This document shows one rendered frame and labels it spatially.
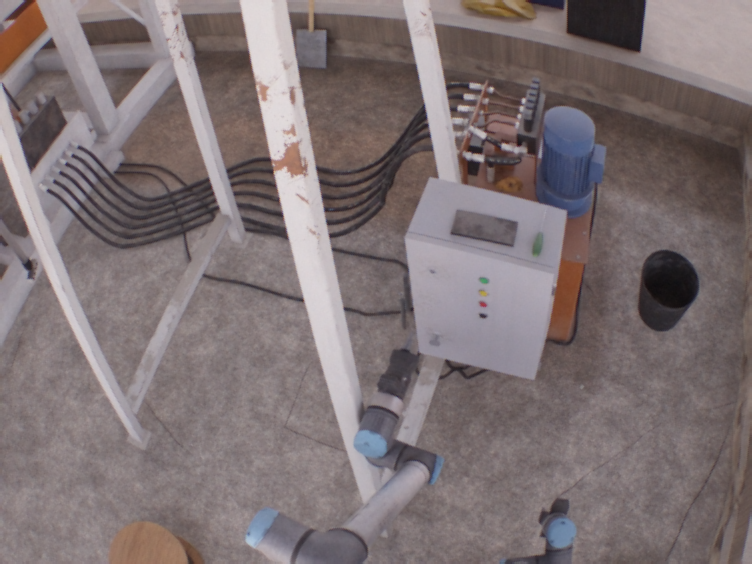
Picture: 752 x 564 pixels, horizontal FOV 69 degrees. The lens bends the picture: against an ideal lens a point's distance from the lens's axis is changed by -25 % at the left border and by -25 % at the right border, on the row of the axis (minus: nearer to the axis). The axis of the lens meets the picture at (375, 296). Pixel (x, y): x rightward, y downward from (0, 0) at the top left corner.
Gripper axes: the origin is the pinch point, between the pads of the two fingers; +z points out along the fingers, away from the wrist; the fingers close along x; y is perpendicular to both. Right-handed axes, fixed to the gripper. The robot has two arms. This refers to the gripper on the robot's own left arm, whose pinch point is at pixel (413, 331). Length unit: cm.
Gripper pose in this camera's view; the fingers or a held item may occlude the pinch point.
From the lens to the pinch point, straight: 199.5
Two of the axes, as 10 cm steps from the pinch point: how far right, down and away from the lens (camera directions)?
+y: 1.1, 5.4, 8.3
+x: 9.3, 2.3, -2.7
